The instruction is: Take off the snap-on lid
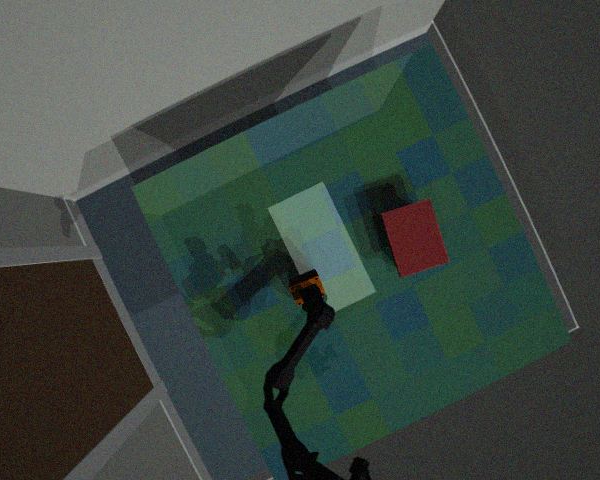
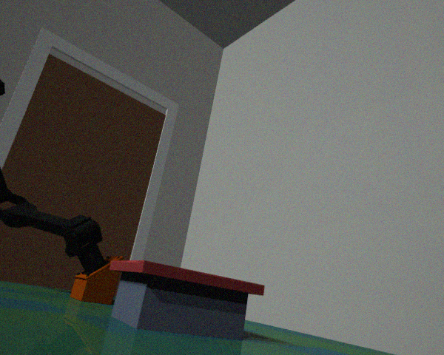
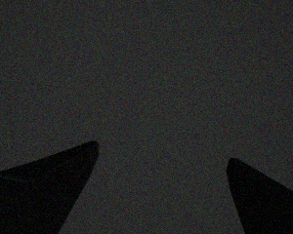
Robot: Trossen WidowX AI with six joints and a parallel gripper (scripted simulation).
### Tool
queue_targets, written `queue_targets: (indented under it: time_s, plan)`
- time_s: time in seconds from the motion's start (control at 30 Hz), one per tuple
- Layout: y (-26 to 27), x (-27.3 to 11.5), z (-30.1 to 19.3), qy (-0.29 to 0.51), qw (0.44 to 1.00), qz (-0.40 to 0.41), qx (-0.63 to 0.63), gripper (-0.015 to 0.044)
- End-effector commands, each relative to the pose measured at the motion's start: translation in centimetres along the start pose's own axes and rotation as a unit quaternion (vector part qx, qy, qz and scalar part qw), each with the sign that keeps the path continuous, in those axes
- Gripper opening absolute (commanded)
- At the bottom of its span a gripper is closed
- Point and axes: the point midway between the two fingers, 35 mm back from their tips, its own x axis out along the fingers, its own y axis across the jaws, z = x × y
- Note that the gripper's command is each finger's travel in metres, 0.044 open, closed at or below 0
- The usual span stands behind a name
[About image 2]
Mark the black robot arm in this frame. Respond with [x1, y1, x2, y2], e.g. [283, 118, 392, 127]
[0, 168, 110, 275]

